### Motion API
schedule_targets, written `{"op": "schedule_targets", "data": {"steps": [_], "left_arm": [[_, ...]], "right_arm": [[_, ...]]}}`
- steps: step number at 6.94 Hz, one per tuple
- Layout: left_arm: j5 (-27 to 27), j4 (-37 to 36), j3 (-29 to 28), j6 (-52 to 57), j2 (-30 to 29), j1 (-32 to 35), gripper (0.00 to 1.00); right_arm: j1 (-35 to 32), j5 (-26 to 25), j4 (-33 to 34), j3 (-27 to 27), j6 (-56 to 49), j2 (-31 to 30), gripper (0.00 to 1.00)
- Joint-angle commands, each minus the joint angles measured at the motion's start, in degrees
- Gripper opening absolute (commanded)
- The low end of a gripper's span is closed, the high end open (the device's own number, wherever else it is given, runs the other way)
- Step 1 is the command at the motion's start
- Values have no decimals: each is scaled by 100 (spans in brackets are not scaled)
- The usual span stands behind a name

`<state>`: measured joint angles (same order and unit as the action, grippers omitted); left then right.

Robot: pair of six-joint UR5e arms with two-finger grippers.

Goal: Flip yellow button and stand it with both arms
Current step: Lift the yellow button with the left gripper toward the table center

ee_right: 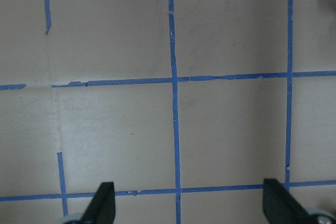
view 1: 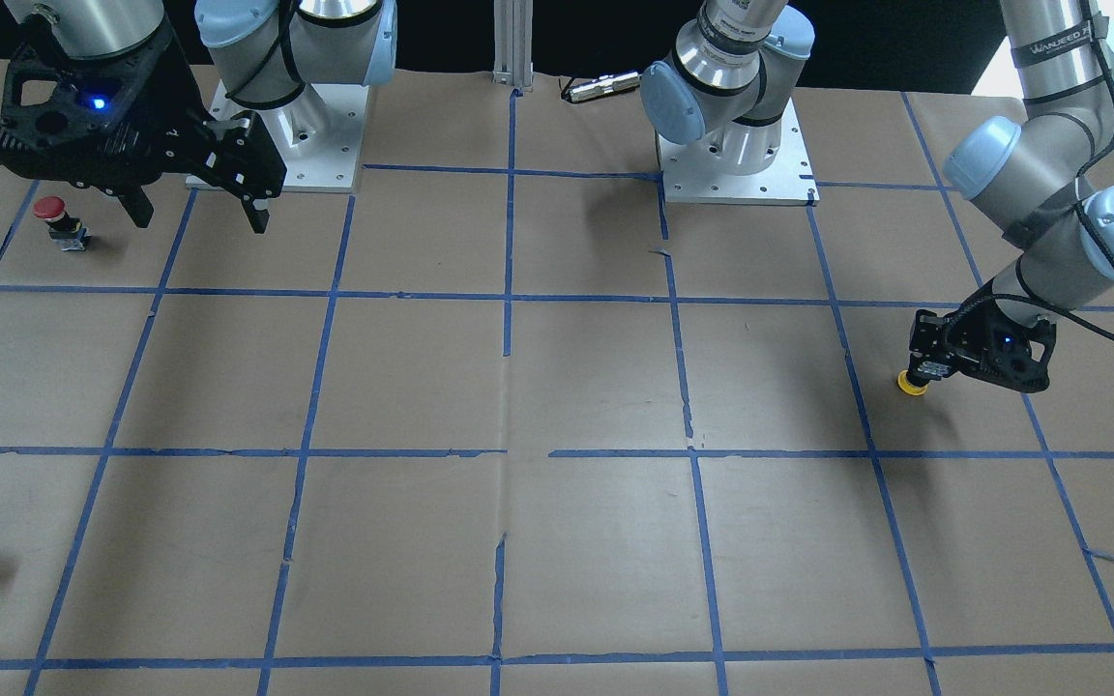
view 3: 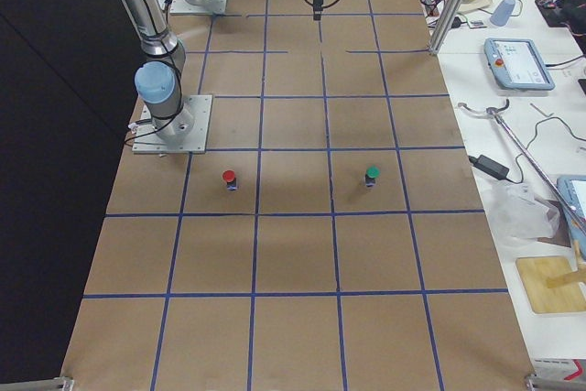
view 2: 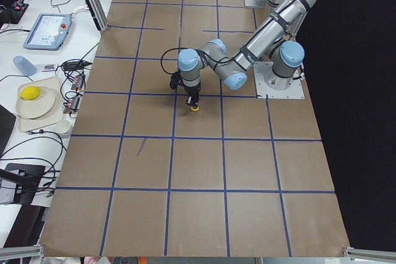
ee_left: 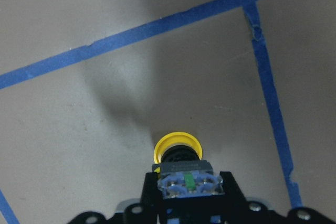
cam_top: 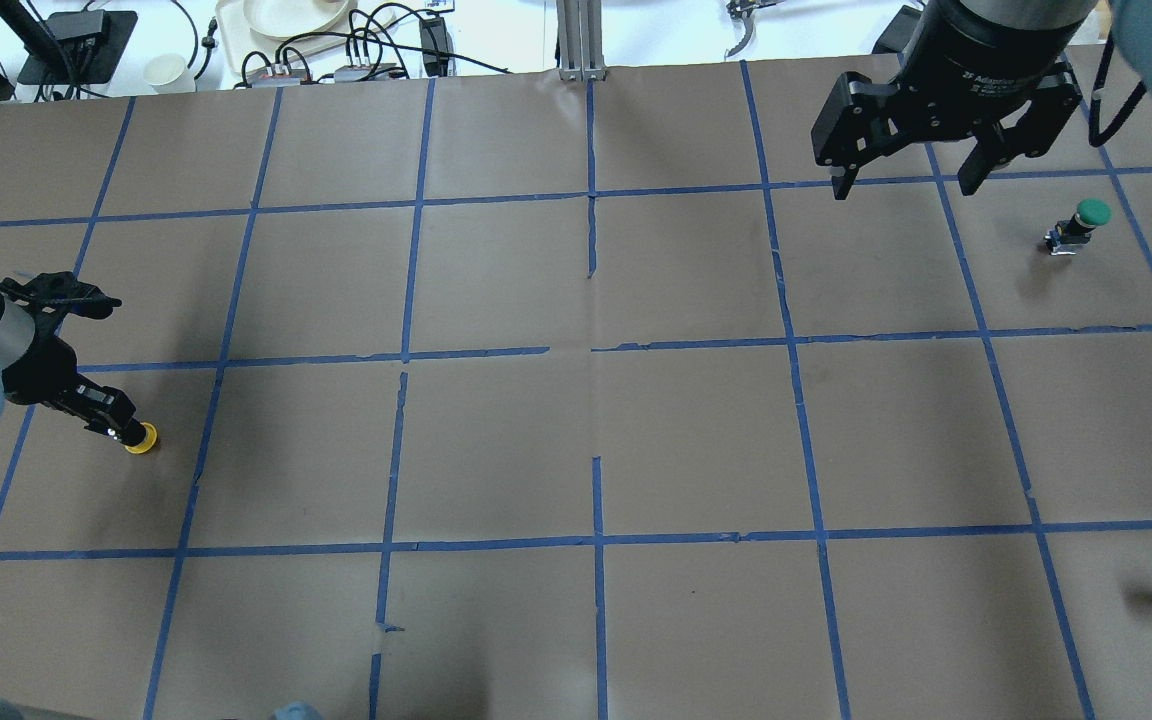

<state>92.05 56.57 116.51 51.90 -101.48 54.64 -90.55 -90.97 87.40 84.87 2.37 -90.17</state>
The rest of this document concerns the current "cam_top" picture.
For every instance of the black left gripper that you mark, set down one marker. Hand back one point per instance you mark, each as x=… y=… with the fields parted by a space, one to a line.
x=39 y=368

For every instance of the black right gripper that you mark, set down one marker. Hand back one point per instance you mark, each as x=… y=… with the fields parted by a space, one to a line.
x=976 y=50

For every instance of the yellow push button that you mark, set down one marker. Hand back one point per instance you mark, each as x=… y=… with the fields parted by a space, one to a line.
x=148 y=440

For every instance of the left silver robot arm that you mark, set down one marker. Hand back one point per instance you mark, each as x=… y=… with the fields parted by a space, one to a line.
x=15 y=333

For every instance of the green push button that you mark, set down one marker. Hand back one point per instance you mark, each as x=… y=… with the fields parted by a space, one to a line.
x=1068 y=237

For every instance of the black monitor stand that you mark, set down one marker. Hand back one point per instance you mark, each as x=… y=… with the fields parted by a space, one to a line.
x=69 y=48

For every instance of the white paper cup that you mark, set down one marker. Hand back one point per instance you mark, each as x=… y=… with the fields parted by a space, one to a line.
x=169 y=74

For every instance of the beige tray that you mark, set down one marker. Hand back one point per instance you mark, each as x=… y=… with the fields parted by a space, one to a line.
x=237 y=39

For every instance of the beige plate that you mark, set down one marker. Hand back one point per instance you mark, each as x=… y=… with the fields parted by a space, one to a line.
x=285 y=19

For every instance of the black power adapter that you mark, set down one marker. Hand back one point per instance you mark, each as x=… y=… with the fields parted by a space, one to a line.
x=435 y=43

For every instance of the aluminium frame post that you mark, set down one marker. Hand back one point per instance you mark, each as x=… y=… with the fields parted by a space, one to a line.
x=580 y=54

